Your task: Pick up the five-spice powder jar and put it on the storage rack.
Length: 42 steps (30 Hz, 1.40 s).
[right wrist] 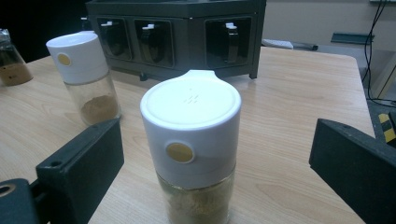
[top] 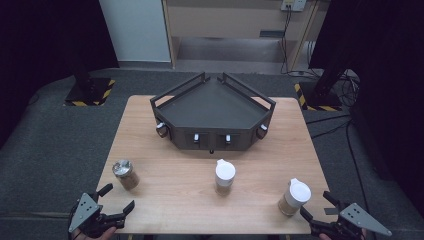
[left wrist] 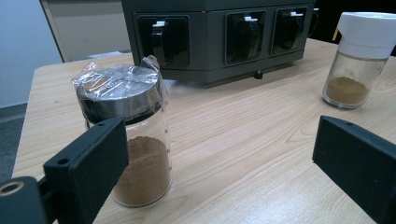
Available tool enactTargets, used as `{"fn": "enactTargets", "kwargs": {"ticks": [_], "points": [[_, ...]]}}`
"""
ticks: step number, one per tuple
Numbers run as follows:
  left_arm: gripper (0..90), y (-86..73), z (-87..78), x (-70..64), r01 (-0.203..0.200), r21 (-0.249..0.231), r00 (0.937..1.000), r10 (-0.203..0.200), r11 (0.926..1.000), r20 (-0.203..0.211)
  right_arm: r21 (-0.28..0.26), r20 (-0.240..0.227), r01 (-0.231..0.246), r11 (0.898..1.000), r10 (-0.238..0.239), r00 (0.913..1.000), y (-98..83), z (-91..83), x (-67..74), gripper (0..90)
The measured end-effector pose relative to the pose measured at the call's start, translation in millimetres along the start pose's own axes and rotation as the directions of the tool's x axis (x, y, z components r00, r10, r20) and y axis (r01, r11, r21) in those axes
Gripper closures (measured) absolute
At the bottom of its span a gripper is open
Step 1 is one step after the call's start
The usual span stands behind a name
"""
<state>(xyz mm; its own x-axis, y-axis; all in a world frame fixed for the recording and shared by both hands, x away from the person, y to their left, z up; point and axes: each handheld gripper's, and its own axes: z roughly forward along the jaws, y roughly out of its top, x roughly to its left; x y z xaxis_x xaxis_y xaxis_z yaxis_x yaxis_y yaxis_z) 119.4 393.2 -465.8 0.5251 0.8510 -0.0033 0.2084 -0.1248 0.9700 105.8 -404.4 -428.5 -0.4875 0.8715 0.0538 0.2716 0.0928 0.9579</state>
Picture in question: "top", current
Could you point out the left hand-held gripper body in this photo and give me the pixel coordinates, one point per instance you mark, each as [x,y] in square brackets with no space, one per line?
[85,212]

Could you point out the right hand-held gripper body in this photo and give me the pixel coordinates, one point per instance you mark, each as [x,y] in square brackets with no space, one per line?
[362,218]

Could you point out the white-lid glass spice jar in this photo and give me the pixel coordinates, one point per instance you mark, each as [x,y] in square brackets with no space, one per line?
[295,197]
[224,176]

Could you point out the silver-lid glass spice jar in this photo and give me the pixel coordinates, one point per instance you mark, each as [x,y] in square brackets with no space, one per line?
[125,175]

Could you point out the black corner rack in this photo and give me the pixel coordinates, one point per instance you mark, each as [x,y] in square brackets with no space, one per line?
[213,111]

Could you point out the person's left hand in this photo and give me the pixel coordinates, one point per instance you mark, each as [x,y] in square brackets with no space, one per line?
[98,235]

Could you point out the person's right hand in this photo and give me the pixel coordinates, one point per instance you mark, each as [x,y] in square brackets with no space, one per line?
[324,237]

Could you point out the black stand with striped base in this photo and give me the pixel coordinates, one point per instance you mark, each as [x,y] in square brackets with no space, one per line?
[89,92]
[319,97]

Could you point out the black curtain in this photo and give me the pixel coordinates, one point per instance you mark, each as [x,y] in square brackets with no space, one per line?
[43,40]
[393,83]

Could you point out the white panel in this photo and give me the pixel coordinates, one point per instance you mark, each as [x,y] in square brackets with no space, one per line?
[136,30]

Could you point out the wall power socket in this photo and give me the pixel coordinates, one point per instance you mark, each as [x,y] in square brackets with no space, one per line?
[293,4]

